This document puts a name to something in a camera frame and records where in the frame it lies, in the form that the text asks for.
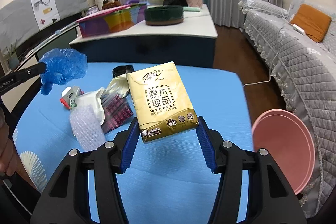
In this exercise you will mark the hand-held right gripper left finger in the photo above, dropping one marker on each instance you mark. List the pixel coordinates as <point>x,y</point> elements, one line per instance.
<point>128,146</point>

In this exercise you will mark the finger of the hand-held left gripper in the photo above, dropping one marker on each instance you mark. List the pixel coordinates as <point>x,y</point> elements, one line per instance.
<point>31,70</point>

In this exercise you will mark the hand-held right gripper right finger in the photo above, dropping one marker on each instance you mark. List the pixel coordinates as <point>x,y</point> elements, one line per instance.
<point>206,146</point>

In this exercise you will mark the blue plastic bag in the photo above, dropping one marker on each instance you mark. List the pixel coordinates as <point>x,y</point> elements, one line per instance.
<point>63,64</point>

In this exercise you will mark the black packet with pink print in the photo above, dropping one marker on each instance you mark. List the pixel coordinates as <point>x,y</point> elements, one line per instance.
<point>118,114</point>

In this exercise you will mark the yellow tissue pack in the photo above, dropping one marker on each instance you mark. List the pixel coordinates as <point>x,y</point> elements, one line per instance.
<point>160,100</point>

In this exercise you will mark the person's left hand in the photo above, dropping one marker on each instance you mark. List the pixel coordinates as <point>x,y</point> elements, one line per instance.
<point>6,150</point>

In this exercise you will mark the potted plant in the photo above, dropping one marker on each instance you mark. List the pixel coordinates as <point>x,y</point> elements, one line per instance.
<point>11,58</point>

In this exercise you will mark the black cabinet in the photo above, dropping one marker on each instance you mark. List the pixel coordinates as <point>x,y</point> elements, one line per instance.
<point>52,41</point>

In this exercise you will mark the small white and red carton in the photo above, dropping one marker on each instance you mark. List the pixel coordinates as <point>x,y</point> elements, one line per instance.
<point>69,94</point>

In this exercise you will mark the clear bubble wrap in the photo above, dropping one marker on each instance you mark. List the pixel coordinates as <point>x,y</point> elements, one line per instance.
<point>86,129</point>

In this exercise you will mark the white plastic bag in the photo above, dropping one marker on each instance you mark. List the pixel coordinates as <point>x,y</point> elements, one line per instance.
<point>89,100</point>

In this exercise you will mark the black elastic band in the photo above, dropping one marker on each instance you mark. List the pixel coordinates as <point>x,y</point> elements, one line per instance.
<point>120,69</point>

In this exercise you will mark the multicoloured fan-shaped box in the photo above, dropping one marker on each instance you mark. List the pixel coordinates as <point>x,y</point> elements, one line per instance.
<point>113,20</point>

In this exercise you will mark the brown plush toy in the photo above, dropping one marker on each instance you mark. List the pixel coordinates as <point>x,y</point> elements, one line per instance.
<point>110,3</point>

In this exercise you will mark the sofa with grey quilted cover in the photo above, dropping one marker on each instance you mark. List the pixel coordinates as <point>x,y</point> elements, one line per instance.
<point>294,61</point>

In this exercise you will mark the white coffee table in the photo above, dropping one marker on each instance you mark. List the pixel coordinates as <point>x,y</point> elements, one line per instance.
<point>170,28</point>

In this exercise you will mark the round green tin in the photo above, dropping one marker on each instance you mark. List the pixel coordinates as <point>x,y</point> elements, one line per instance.
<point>162,14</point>

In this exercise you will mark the white power strip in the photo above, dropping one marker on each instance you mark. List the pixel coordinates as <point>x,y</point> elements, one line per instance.
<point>299,29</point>

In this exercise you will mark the orange cushion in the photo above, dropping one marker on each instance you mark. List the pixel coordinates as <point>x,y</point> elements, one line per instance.
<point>311,20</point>

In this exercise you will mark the photo frame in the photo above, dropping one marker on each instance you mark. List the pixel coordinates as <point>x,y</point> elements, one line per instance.
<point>92,10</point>

